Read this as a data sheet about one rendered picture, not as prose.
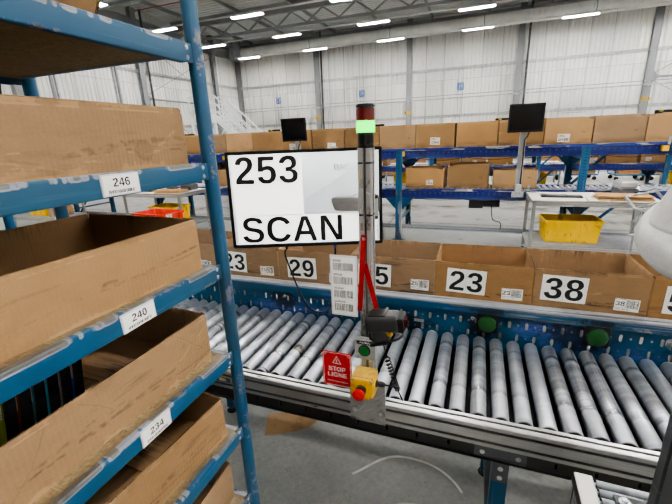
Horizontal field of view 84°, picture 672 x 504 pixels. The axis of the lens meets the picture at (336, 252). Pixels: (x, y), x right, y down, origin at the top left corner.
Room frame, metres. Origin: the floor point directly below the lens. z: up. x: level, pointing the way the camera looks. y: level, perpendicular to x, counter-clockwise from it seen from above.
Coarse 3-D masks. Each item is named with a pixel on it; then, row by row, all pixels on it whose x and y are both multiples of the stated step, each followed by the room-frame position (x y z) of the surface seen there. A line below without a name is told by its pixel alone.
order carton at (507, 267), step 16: (448, 256) 1.81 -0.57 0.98; (464, 256) 1.78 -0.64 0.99; (480, 256) 1.76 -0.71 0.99; (496, 256) 1.73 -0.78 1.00; (512, 256) 1.71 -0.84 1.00; (528, 256) 1.61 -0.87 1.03; (496, 272) 1.46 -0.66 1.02; (512, 272) 1.44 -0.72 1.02; (528, 272) 1.42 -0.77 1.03; (496, 288) 1.46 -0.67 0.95; (512, 288) 1.44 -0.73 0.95; (528, 288) 1.42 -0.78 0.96; (528, 304) 1.42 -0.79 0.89
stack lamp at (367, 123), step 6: (360, 108) 1.04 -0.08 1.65; (366, 108) 1.04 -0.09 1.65; (372, 108) 1.05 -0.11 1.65; (360, 114) 1.04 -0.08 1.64; (366, 114) 1.04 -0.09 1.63; (372, 114) 1.05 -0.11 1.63; (360, 120) 1.04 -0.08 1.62; (366, 120) 1.04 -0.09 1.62; (372, 120) 1.05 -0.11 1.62; (360, 126) 1.04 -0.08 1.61; (366, 126) 1.04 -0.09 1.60; (372, 126) 1.05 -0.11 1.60; (360, 132) 1.04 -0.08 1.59
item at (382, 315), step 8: (368, 312) 1.02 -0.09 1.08; (376, 312) 1.00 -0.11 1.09; (384, 312) 0.99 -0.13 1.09; (392, 312) 0.99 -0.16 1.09; (400, 312) 0.99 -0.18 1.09; (368, 320) 0.98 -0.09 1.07; (376, 320) 0.97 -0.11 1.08; (384, 320) 0.96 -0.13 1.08; (392, 320) 0.95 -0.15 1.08; (400, 320) 0.95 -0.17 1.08; (368, 328) 0.98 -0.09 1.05; (376, 328) 0.97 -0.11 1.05; (384, 328) 0.96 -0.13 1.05; (392, 328) 0.95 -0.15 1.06; (400, 328) 0.95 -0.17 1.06; (376, 336) 0.99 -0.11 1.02; (384, 336) 0.98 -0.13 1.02; (376, 344) 0.98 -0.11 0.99; (384, 344) 0.97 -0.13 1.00
